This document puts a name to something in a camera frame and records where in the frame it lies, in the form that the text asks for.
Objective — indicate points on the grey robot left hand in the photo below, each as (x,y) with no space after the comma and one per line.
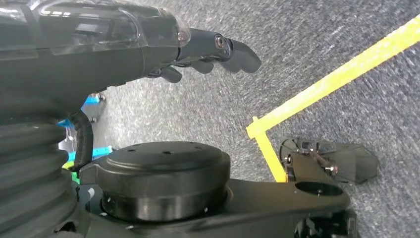
(82,56)

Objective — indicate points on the blue metal shelf rack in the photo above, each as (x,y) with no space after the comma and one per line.
(98,151)

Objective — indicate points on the ribbed grey left arm sleeve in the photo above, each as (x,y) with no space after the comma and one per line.
(29,184)

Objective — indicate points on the yellow floor tape mark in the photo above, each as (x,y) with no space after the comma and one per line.
(328,82)

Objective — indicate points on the black robot left foot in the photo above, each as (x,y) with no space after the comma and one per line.
(347,164)

